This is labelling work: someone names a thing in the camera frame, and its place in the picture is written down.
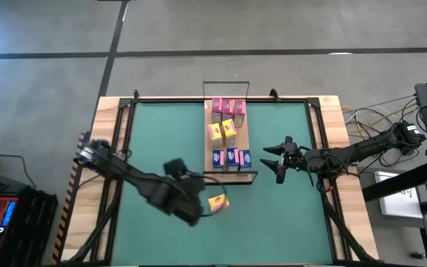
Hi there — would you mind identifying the yellow Corn Pops cereal box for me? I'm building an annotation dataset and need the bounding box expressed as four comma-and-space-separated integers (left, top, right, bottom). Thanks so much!
207, 122, 224, 150
221, 118, 238, 148
207, 194, 231, 214

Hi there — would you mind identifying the black right camera cable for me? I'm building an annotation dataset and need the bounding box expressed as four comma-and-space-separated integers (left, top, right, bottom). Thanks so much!
298, 145, 317, 188

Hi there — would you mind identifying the black diagonal bar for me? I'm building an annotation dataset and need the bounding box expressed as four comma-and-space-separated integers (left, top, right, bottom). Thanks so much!
361, 159, 427, 202

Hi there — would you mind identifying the black camera cable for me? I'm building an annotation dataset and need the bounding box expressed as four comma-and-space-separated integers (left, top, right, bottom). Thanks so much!
298, 145, 317, 188
198, 175, 230, 218

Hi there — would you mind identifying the black table frame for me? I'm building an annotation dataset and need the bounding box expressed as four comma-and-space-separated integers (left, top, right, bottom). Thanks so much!
60, 88, 382, 266

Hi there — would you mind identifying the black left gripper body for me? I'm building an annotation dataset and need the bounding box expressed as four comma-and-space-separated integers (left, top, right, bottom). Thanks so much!
150, 176, 205, 228

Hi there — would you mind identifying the blue Frosted Flakes cereal box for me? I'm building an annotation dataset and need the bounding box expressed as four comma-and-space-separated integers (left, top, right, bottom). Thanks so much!
225, 147, 240, 172
238, 149, 253, 172
212, 148, 227, 172

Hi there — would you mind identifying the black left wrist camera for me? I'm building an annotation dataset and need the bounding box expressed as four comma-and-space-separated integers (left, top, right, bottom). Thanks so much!
163, 158, 190, 180

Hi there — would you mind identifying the white board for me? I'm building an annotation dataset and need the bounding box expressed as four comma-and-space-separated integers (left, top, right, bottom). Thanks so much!
374, 170, 425, 220

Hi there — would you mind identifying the black plastic crate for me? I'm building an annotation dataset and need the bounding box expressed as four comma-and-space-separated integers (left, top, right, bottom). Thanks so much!
0, 185, 59, 266

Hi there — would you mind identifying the yellow cable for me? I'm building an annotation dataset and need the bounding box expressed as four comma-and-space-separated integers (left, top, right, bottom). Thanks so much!
341, 99, 419, 141

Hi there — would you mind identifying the black left camera cable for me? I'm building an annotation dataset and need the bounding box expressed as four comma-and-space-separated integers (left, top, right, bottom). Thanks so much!
198, 175, 230, 218

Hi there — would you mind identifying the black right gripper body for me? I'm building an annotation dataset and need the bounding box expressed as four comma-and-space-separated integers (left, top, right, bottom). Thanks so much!
276, 135, 311, 185

